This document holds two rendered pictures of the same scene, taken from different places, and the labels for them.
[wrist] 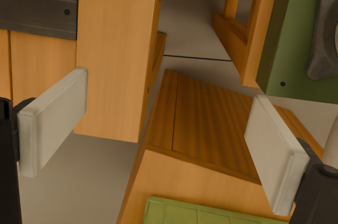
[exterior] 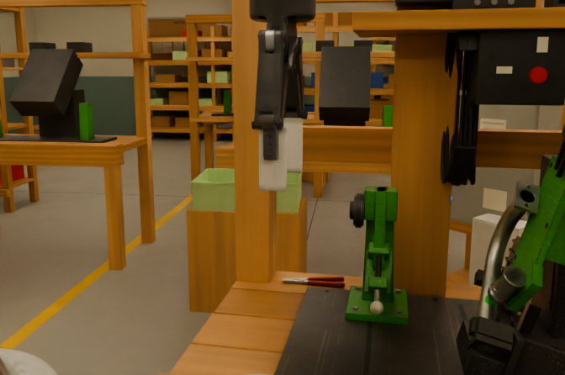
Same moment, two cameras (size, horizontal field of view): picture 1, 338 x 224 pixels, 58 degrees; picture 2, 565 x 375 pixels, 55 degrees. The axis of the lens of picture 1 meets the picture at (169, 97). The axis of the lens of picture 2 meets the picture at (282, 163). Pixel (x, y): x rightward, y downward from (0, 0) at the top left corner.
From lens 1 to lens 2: 0.62 m
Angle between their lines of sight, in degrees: 77
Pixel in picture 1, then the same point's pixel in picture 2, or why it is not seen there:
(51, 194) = not seen: outside the picture
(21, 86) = (224, 352)
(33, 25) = (287, 360)
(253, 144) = (266, 168)
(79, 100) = (289, 161)
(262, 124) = (280, 164)
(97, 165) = not seen: outside the picture
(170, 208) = not seen: outside the picture
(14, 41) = (271, 354)
